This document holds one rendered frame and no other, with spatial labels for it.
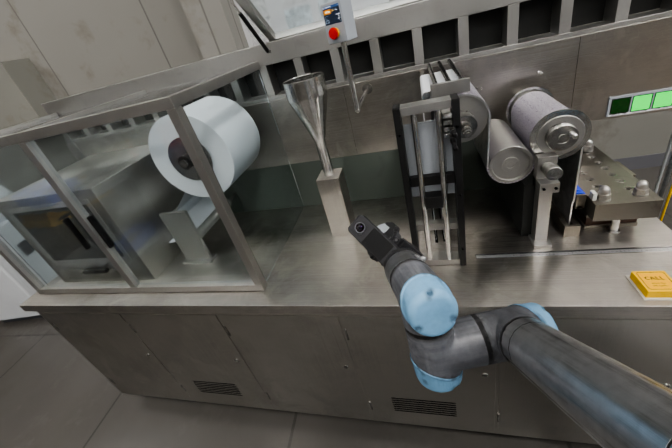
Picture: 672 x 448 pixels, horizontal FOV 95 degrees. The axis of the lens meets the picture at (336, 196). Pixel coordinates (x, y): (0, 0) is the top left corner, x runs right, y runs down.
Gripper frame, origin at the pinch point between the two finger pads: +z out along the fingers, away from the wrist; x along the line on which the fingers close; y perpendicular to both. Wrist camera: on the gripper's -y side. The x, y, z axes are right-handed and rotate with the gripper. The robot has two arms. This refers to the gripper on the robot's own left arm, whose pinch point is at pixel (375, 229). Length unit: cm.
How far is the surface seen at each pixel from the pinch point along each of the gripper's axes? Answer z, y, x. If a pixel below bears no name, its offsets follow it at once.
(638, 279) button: -4, 61, 32
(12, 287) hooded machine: 181, -143, -250
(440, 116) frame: 5.3, -4.5, 31.9
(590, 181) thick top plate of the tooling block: 21, 52, 53
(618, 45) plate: 28, 31, 92
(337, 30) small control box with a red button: 18, -39, 34
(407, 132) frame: 11.2, -7.1, 24.7
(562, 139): 9, 27, 50
